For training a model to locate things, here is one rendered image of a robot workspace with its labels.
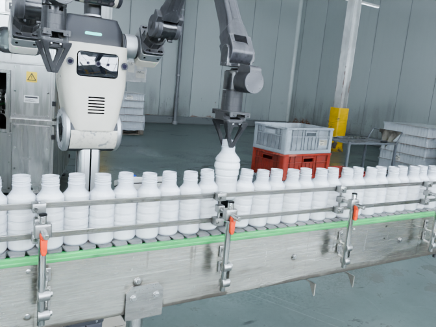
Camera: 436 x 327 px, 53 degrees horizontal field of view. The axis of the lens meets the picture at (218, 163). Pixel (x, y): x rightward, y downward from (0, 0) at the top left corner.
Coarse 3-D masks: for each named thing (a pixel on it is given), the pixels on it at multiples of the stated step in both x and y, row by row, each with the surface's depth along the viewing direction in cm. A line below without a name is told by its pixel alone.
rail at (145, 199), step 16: (240, 192) 120; (256, 192) 123; (272, 192) 126; (288, 192) 129; (304, 192) 132; (0, 208) 90; (16, 208) 91; (320, 208) 137; (128, 224) 105; (144, 224) 107; (160, 224) 109; (176, 224) 112; (0, 240) 91; (16, 240) 92
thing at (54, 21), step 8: (48, 8) 102; (56, 8) 102; (64, 8) 104; (48, 16) 102; (56, 16) 102; (64, 16) 104; (48, 24) 102; (56, 24) 103; (64, 24) 104; (48, 32) 100; (56, 32) 104; (64, 32) 102
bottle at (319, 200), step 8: (320, 168) 140; (320, 176) 137; (320, 184) 136; (328, 184) 137; (320, 192) 137; (328, 192) 139; (312, 200) 138; (320, 200) 137; (312, 208) 138; (312, 216) 139; (320, 216) 138
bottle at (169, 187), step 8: (168, 176) 111; (168, 184) 111; (168, 192) 110; (176, 192) 111; (176, 200) 112; (160, 208) 111; (168, 208) 111; (176, 208) 112; (160, 216) 112; (168, 216) 111; (176, 216) 113; (160, 232) 112; (168, 232) 112
